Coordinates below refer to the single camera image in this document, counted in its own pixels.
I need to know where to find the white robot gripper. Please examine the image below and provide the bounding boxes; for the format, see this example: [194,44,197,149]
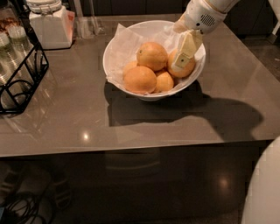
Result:
[171,0,227,72]

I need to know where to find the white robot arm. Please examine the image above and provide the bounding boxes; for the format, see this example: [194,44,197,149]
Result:
[171,0,240,72]

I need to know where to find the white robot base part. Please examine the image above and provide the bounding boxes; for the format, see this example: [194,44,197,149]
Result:
[241,136,280,224]

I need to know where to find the small front right orange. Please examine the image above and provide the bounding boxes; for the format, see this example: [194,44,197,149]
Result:
[154,71,174,93]

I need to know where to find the partly hidden back orange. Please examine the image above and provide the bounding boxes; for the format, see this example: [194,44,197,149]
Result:
[122,60,138,77]

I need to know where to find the clear acrylic stand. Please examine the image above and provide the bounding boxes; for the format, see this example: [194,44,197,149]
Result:
[73,0,106,39]

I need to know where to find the white lidded jar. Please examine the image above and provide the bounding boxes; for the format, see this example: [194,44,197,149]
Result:
[26,0,75,50]

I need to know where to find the clear glass in rack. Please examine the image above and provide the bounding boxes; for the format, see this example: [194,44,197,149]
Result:
[0,32,21,87]
[8,25,34,66]

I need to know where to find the black wire rack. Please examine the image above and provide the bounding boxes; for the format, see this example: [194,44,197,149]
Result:
[0,0,49,114]

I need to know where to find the black cables on floor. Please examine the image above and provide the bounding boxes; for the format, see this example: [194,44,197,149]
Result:
[0,186,58,224]

